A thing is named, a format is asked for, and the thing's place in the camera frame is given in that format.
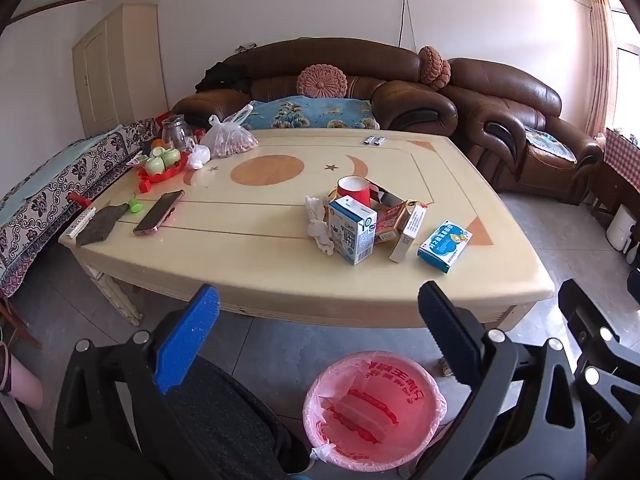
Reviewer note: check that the round pink cushion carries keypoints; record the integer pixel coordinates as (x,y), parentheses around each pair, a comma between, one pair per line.
(434,67)
(322,81)

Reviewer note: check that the teal blanket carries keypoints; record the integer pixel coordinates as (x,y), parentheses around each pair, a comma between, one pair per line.
(45,170)

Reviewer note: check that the clear bag of peanuts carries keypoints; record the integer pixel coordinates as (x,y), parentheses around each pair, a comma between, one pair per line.
(230,140)

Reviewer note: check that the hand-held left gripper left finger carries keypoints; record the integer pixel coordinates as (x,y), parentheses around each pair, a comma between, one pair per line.
(190,330)

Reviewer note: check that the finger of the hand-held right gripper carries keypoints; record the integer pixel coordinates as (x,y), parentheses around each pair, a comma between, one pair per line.
(600,355)

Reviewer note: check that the beige curtain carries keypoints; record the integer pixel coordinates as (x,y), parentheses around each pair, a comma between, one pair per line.
(602,60)

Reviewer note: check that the blue floral seat cloth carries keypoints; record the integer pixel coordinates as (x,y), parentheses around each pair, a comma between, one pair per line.
(310,115)

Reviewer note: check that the red plastic block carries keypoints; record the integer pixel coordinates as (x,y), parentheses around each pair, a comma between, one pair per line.
(145,186)

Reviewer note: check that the crumpled white tissue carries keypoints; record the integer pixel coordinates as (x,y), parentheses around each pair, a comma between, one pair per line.
(317,220)

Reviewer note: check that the dark grey cloth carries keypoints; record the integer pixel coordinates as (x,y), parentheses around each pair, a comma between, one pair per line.
(102,225)

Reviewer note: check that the brown leather sofa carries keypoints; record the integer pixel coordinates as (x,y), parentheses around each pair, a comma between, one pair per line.
(400,95)

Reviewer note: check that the white appliance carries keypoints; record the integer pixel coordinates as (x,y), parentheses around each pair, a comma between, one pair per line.
(619,227)

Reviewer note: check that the white blue milk carton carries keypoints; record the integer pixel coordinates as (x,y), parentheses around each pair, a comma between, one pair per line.
(352,232)

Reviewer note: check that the brown leather armchair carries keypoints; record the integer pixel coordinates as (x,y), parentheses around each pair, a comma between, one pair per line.
(505,105)

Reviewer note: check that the blue medicine box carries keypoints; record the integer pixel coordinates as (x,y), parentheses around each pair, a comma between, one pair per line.
(445,246)

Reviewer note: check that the black clothing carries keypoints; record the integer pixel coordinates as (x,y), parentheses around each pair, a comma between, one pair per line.
(222,79)

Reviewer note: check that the red playing card box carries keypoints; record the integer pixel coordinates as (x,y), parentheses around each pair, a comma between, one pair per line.
(390,222)

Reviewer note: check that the window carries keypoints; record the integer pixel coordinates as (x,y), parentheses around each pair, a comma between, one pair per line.
(627,60)

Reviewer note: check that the red checkered tablecloth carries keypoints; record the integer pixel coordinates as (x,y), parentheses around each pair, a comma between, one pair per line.
(622,157)

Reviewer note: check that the green white cup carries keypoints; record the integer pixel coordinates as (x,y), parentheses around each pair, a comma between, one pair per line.
(154,166)
(171,157)

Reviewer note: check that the pink cased smartphone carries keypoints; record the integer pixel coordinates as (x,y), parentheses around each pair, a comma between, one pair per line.
(159,212)

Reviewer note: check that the black cardboard box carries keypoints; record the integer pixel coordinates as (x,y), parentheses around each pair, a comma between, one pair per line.
(385,195)

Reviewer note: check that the cream wardrobe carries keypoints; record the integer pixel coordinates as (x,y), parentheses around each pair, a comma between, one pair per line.
(120,70)

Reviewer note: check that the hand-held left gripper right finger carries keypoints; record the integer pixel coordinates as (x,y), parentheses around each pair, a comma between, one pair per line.
(450,332)

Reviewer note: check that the white orange medicine box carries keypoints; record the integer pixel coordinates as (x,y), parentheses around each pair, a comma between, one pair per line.
(407,237)

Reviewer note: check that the red paper cup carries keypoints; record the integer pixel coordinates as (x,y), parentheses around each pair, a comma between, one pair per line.
(350,196)

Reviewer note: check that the red plastic tray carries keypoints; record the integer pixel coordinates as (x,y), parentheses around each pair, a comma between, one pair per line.
(162,177)

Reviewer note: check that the pink lined trash bin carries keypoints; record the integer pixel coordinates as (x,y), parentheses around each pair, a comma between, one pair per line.
(375,410)

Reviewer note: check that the blue armchair seat cover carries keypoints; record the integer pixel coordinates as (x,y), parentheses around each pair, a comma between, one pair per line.
(550,144)

